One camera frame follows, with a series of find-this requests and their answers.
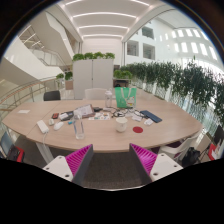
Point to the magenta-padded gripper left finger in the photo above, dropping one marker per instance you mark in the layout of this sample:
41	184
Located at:
58	166

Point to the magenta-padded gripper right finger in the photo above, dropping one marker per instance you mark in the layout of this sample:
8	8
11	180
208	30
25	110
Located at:
165	166

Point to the clear plastic water bottle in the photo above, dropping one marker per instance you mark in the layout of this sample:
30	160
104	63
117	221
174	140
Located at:
79	128

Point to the white plastic chair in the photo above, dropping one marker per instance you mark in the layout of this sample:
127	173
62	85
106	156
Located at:
178	148

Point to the black backpack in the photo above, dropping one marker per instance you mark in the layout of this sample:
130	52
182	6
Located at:
190	156

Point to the white computer mouse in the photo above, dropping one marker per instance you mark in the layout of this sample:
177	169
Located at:
58	126

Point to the white power strip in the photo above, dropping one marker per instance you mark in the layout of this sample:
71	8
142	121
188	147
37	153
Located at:
42	126

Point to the red and black bag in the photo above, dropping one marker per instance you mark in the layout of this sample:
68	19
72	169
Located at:
16	154

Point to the small white device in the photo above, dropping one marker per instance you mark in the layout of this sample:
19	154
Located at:
51	122

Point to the flat round red coaster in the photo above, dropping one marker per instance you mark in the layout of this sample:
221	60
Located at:
137	130

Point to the dark blue keyboard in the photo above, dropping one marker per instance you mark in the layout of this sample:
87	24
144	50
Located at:
151	116

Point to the black notebook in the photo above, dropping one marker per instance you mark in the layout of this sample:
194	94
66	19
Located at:
67	115

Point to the white paper cup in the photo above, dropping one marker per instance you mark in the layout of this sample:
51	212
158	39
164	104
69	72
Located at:
121	126

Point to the brown covered book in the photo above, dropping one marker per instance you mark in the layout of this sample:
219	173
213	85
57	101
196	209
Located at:
85	110

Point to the white paper slip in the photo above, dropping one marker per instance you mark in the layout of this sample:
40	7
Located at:
23	111

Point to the colourful sticker sheet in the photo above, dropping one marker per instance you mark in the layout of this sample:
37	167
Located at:
100	116

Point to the black chair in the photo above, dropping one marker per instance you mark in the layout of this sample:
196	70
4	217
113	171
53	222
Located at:
52	96

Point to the green tote bag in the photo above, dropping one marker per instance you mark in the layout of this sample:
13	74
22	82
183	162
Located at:
125	98

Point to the row of tall green plants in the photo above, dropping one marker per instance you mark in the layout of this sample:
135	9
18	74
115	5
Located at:
186	81

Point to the small potted plants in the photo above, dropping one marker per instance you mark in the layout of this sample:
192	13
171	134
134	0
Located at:
68	76

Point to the white cabinet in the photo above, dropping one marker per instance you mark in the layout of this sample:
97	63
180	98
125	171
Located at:
93	78

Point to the low green planter bush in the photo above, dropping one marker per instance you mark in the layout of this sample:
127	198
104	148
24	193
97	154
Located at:
122	74

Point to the green plants on cabinet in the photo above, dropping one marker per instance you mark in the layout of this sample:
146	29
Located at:
95	55

